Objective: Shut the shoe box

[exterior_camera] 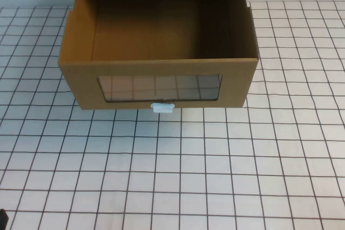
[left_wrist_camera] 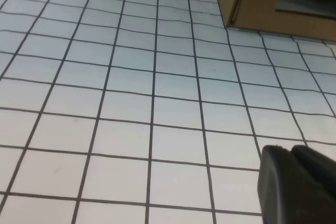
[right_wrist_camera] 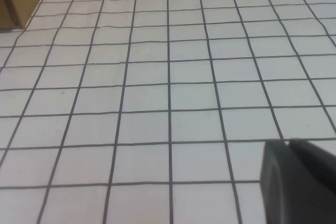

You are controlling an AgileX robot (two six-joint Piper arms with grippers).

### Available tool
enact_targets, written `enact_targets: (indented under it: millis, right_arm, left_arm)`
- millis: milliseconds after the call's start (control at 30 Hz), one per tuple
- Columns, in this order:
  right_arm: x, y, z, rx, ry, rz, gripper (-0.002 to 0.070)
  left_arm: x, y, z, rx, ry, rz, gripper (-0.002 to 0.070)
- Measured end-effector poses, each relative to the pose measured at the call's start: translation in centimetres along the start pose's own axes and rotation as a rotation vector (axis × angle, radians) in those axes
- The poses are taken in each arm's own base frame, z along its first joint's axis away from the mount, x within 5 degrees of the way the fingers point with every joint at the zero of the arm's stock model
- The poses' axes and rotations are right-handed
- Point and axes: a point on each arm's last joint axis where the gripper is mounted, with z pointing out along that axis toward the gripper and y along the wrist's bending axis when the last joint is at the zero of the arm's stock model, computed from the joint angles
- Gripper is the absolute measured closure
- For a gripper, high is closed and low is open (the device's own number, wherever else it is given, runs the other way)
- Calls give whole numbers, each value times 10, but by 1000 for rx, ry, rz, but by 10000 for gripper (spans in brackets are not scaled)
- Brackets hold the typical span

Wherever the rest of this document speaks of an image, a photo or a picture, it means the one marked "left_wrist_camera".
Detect brown cardboard shoe box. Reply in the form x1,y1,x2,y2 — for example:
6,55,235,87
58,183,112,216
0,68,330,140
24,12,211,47
211,0,336,41

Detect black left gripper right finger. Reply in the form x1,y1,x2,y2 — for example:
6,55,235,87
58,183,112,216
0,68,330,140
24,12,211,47
290,144,336,196

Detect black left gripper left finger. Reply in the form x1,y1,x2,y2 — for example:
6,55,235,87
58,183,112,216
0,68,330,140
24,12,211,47
256,144,336,224

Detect white grid-patterned table cloth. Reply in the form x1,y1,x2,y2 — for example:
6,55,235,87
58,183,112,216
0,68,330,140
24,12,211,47
0,0,336,224

